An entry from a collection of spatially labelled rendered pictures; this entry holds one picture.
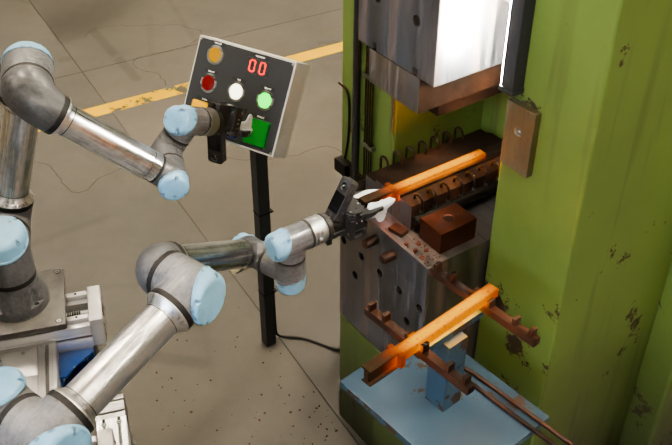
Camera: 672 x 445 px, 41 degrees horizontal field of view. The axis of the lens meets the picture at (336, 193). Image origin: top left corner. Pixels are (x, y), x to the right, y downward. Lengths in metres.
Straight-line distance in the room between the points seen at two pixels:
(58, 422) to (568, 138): 1.20
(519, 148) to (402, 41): 0.37
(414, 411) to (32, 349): 0.97
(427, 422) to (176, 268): 0.68
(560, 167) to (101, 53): 3.72
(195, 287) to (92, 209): 2.22
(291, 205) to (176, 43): 1.74
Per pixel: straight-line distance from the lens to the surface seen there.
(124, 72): 5.16
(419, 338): 1.95
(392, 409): 2.18
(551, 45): 1.99
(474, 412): 2.19
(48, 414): 1.84
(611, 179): 2.12
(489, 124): 2.76
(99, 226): 4.00
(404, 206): 2.36
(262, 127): 2.59
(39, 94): 2.08
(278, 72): 2.58
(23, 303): 2.36
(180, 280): 1.94
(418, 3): 2.07
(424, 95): 2.17
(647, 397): 2.91
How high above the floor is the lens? 2.39
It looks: 36 degrees down
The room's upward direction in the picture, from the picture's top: straight up
